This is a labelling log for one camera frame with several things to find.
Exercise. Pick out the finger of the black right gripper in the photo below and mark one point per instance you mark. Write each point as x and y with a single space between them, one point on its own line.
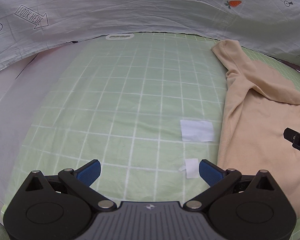
292 136

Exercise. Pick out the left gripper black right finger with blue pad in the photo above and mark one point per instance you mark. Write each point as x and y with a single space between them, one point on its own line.
220 183

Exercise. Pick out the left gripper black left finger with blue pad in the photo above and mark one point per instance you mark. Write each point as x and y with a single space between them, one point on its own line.
78 183

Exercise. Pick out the beige long-sleeve garment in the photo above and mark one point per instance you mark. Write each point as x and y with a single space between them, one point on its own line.
259 105

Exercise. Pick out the translucent zipper storage bag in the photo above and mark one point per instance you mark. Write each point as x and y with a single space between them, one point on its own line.
102 109

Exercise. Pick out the white tape patch small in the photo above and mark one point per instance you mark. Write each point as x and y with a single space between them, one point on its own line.
191 168

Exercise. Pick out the white tape patch large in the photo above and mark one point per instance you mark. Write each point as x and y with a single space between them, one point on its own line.
197 131

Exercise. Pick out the green grid cutting mat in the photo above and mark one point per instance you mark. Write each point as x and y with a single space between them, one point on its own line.
130 119

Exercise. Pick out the grey printed bed sheet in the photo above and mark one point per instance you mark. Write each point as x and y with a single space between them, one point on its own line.
28 27

